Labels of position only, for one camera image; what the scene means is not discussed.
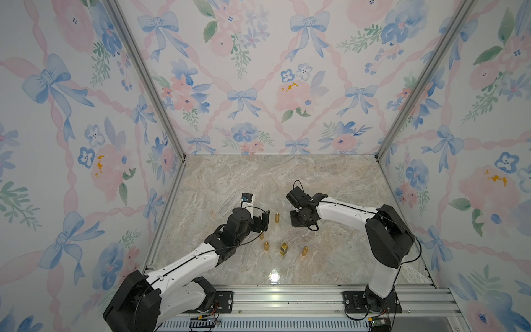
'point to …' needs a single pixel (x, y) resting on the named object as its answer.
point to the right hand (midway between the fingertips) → (297, 221)
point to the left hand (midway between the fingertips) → (260, 208)
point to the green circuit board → (379, 324)
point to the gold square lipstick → (284, 248)
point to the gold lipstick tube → (277, 217)
